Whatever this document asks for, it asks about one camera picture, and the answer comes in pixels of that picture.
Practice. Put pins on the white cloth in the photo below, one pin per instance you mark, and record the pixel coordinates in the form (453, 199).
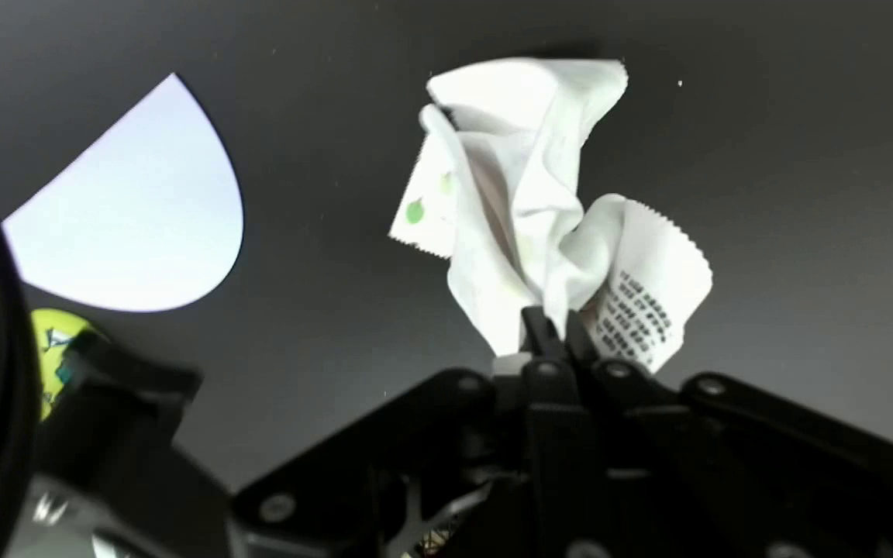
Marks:
(527, 174)

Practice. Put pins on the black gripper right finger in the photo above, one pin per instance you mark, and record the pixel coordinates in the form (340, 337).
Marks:
(735, 467)

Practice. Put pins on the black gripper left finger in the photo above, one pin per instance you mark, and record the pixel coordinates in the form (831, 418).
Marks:
(550, 454)

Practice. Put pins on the white round plate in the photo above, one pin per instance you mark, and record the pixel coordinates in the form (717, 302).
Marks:
(145, 217)

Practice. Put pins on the yellow-green printed mug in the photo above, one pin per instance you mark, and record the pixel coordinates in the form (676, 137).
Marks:
(49, 346)

